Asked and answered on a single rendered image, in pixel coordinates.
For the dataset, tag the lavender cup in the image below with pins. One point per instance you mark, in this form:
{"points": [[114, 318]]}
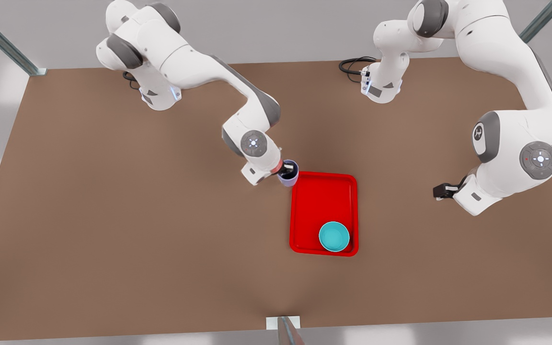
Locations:
{"points": [[289, 177]]}

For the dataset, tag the teal bowl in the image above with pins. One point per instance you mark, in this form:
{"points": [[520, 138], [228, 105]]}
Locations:
{"points": [[334, 236]]}

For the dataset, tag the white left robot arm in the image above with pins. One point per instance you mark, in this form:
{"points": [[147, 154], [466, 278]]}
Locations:
{"points": [[501, 52]]}

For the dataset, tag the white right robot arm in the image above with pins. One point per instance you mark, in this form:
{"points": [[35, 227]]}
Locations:
{"points": [[185, 62]]}

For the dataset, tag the red tray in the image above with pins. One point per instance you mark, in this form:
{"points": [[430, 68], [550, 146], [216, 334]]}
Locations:
{"points": [[321, 201]]}

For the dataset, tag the silver frame post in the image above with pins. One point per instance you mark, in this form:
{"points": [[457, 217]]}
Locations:
{"points": [[286, 330], [542, 19], [3, 43]]}

